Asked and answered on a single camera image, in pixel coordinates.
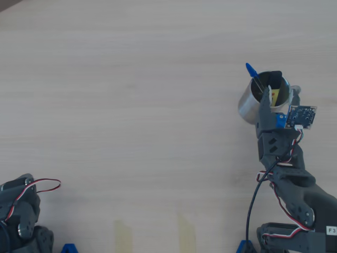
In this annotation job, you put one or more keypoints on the blue arm base plate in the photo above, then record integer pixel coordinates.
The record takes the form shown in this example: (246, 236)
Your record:
(69, 249)
(246, 247)

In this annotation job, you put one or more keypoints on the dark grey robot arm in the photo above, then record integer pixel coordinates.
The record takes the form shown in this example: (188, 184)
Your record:
(297, 189)
(26, 210)

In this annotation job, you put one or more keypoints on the yellow highlighter pen black cap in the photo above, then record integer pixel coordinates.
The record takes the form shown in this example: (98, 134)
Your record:
(276, 97)

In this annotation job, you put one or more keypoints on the blue ballpoint pen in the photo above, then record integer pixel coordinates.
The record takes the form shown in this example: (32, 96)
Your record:
(251, 69)

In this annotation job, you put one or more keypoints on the silver metal cup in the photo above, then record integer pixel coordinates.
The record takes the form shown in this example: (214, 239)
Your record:
(246, 105)

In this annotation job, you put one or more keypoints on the padded gripper finger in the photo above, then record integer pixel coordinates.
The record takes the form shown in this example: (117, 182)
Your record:
(295, 99)
(266, 101)

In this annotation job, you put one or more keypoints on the white F3 label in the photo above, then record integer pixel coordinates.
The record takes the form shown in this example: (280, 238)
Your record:
(331, 230)

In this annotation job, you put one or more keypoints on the camera board on blue mount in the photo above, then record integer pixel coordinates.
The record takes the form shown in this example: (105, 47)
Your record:
(300, 116)

